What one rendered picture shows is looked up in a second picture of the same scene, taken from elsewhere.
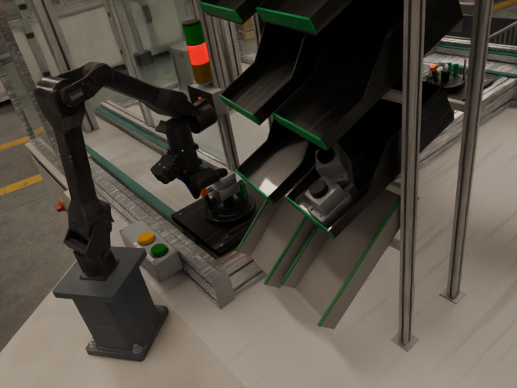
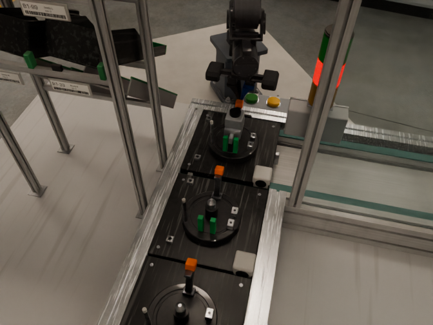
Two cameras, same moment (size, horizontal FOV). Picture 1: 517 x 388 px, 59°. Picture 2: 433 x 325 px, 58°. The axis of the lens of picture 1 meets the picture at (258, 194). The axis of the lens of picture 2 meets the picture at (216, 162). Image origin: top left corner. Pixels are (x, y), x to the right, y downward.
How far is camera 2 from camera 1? 1.60 m
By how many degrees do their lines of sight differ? 89
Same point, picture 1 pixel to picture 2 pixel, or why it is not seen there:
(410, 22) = not seen: outside the picture
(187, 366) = (183, 91)
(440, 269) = (48, 209)
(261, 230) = (164, 101)
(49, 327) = (286, 75)
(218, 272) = (192, 104)
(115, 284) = (216, 40)
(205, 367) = not seen: hidden behind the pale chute
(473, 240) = (20, 253)
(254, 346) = not seen: hidden behind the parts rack
